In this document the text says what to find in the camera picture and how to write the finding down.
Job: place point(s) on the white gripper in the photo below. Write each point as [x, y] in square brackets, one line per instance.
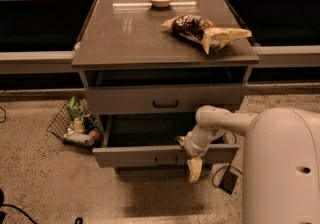
[193, 148]

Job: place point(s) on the grey drawer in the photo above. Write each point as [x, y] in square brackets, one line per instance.
[161, 99]
[144, 140]

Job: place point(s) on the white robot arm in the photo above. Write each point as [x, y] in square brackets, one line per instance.
[281, 160]

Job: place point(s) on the grey top drawer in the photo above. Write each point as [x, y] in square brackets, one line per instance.
[161, 99]

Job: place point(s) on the grey drawer cabinet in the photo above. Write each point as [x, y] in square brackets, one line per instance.
[125, 45]

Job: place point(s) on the black floor power box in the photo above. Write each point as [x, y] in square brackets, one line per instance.
[228, 181]

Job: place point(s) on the white bottle in basket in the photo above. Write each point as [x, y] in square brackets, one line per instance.
[84, 139]

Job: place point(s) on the green leafy vegetable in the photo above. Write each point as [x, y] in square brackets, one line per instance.
[74, 107]

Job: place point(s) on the brown chip bag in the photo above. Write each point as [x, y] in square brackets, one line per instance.
[201, 30]

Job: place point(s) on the black wire basket left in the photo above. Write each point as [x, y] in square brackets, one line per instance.
[63, 124]

